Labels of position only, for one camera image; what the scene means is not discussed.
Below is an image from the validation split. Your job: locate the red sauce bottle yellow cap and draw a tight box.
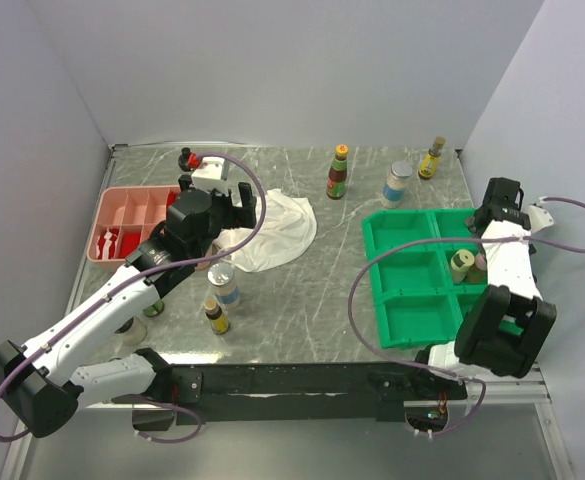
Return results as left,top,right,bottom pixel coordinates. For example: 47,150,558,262
326,144,349,200

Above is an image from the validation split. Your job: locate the silver lid blue label jar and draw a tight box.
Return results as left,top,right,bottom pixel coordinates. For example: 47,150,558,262
381,160,413,209

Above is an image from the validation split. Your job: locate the pink lid spice jar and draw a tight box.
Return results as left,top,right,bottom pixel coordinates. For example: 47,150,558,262
465,253,487,285

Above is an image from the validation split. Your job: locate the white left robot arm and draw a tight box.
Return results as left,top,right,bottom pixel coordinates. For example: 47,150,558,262
0,174,265,438

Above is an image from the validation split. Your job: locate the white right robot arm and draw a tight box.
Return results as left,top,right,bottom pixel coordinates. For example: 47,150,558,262
409,177,557,398

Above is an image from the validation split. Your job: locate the red packet back compartment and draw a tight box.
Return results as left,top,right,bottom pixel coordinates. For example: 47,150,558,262
166,191,179,207

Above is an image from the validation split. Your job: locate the red packet compartment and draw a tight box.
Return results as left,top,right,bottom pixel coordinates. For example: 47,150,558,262
166,191,179,207
119,231,141,259

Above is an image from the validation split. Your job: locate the pink compartment tray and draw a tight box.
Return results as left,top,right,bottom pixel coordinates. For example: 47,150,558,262
86,184,215,271

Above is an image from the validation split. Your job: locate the black cap spice jar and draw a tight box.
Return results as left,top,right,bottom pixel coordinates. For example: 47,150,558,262
178,147,192,172

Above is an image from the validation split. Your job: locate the silver lid jar near front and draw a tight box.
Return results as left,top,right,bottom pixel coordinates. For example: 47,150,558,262
207,262,240,310

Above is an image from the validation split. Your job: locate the red packet front compartment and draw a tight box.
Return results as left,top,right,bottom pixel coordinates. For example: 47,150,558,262
119,231,141,259

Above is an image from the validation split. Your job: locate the red white striped packet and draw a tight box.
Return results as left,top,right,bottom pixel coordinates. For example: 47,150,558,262
95,227,120,261

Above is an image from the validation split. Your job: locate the white crumpled cloth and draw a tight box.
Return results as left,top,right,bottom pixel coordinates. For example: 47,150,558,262
223,189,317,273

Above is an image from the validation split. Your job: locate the small yellow dropper bottle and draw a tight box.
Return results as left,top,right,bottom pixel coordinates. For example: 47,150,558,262
203,298,230,335

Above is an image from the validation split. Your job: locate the green compartment bin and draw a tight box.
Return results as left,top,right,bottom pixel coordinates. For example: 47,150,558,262
362,208,487,349

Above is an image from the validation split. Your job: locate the yellow bottle cork cap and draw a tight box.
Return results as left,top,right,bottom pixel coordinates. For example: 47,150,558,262
418,136,445,180

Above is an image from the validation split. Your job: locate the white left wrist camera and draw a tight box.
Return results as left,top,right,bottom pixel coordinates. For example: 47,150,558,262
184,151,229,195

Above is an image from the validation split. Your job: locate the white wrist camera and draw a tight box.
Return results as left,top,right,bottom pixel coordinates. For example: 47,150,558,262
184,151,229,195
522,199,555,235

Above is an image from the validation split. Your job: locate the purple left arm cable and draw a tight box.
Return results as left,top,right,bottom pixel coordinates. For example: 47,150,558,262
0,149,266,444

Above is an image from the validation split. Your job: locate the black front mounting rail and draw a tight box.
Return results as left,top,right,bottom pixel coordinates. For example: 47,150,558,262
142,362,467,422

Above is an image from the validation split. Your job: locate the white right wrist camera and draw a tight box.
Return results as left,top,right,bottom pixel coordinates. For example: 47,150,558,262
522,199,555,235

